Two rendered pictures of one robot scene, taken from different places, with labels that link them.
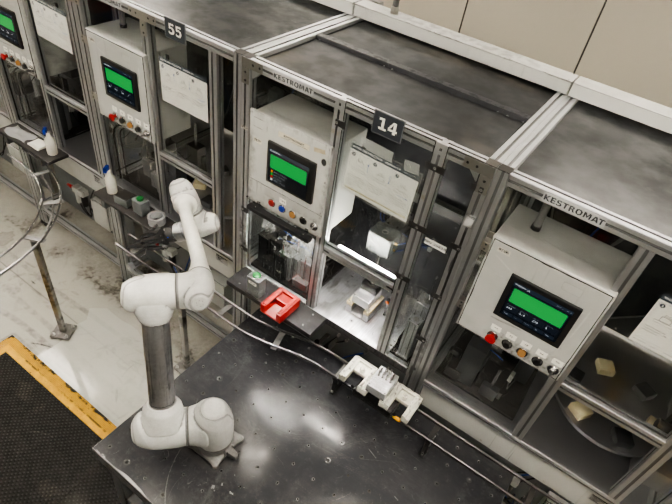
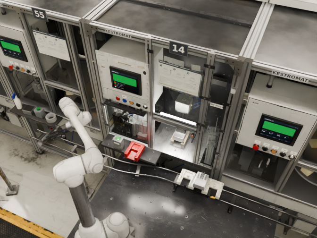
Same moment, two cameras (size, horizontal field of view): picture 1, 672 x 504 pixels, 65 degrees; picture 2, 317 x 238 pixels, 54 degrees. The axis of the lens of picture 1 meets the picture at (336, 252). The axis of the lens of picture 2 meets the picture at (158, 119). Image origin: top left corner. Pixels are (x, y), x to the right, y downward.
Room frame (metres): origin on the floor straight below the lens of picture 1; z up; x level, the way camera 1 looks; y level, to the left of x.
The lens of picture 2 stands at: (0.09, 0.16, 3.09)
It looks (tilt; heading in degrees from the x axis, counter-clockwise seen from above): 47 degrees down; 355
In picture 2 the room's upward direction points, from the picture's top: straight up
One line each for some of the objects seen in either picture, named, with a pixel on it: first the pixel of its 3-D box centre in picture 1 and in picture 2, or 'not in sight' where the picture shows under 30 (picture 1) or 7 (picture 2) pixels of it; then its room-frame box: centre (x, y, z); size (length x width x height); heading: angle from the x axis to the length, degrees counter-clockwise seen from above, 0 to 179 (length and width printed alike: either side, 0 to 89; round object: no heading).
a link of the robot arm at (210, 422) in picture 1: (211, 421); (116, 225); (1.13, 0.38, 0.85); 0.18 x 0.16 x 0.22; 108
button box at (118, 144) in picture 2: (257, 283); (119, 142); (1.83, 0.36, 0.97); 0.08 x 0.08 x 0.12; 61
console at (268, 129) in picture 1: (302, 165); (130, 73); (1.98, 0.21, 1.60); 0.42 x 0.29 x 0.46; 61
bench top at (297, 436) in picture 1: (310, 464); (173, 232); (1.12, -0.05, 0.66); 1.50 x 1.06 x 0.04; 61
